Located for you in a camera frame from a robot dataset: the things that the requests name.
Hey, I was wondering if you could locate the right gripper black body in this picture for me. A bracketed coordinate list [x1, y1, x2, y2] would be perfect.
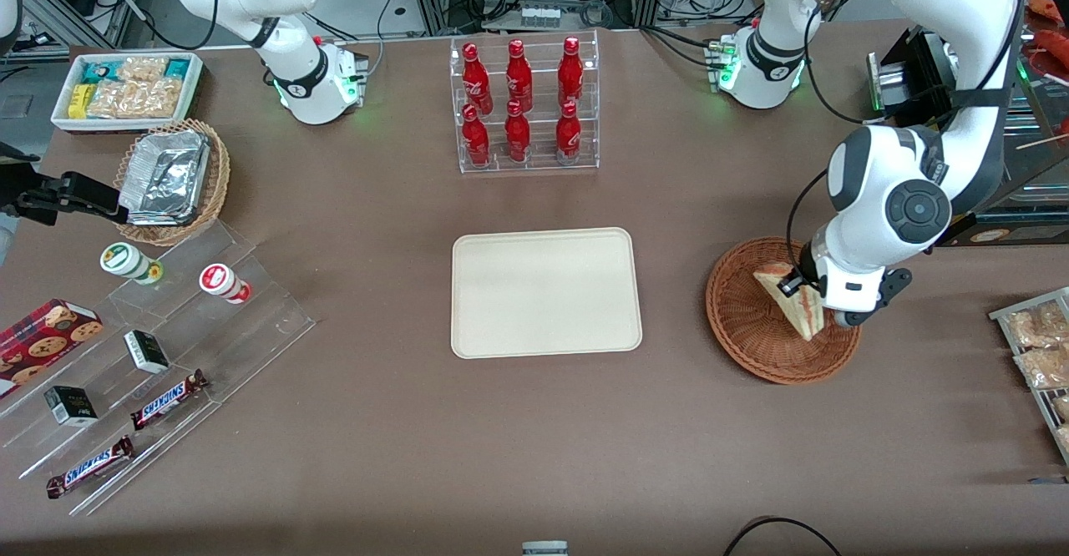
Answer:
[0, 162, 64, 225]

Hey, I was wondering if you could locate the triangular sandwich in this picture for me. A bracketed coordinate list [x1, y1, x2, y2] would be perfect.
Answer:
[753, 262, 828, 342]

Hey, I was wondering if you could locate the brown wicker basket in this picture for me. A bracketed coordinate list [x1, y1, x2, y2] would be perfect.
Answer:
[706, 237, 862, 386]

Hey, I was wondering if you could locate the light wicker basket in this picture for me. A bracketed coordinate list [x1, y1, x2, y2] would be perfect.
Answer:
[114, 118, 232, 248]

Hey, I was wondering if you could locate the cream plastic tray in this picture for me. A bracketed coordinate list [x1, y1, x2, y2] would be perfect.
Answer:
[451, 227, 644, 361]

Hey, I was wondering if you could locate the green lid sunflower cup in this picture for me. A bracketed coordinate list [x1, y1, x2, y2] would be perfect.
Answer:
[99, 241, 165, 286]

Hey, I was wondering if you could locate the aluminium foil food container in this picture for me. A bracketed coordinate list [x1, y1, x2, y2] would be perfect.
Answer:
[119, 128, 212, 228]

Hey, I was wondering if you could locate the clear cracker bag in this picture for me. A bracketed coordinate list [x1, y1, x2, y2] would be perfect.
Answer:
[117, 56, 170, 83]
[138, 78, 186, 119]
[86, 80, 147, 119]

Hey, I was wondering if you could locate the red lid yogurt cup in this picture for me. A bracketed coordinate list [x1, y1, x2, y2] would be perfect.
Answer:
[198, 263, 252, 306]

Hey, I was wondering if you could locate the red tartan cookie box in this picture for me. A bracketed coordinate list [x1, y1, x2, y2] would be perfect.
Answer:
[0, 298, 104, 400]

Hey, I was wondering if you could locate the white snack bin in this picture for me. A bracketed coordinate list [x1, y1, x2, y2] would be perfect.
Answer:
[50, 52, 205, 136]

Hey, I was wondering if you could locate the grey metal snack rack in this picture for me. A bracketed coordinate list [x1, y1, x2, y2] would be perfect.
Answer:
[989, 286, 1069, 467]

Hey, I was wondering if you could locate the small black carton box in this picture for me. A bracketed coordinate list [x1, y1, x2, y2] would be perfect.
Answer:
[43, 385, 99, 428]
[124, 329, 171, 375]

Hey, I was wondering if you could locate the clear acrylic stepped shelf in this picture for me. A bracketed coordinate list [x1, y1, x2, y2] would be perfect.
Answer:
[0, 220, 317, 518]

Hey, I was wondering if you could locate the Snickers chocolate bar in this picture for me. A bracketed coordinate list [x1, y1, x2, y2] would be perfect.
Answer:
[129, 369, 210, 432]
[45, 435, 135, 500]

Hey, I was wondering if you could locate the black metal machine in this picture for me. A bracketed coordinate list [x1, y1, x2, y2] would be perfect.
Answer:
[867, 26, 961, 127]

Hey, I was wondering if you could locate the red cola bottle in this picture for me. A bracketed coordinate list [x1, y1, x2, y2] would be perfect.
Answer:
[555, 101, 583, 164]
[557, 36, 585, 110]
[461, 42, 494, 116]
[461, 104, 492, 168]
[504, 99, 532, 164]
[505, 38, 534, 114]

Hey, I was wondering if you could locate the clear acrylic bottle rack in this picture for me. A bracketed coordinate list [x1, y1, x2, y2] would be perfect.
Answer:
[448, 28, 601, 175]

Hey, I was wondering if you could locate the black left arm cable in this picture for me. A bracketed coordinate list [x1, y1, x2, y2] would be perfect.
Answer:
[785, 168, 838, 277]

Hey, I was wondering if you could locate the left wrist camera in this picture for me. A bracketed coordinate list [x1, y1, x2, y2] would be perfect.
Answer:
[833, 268, 913, 328]

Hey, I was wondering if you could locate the black looped cable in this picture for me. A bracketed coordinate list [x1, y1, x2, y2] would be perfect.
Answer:
[722, 516, 844, 556]

